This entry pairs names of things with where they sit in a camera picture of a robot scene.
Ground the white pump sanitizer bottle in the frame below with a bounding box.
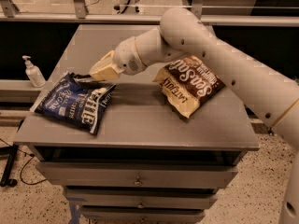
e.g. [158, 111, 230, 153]
[22, 55, 46, 88]

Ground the brown sea salt chip bag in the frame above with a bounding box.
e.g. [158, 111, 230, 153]
[154, 55, 224, 119]

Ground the rxbar chocolate bar wrapper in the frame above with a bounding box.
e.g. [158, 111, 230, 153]
[72, 74, 93, 82]

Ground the black stand leg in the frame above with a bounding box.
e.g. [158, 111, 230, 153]
[0, 145, 18, 187]

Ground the metal railing frame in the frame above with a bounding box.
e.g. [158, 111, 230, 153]
[0, 0, 299, 27]

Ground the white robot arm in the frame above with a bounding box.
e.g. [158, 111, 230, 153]
[90, 7, 299, 150]

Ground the grey drawer cabinet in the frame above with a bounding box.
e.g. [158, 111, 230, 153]
[13, 24, 260, 224]

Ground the blue kettle chip bag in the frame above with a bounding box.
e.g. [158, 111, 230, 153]
[30, 73, 115, 135]

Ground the black floor cable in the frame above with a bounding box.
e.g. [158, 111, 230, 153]
[0, 137, 48, 186]

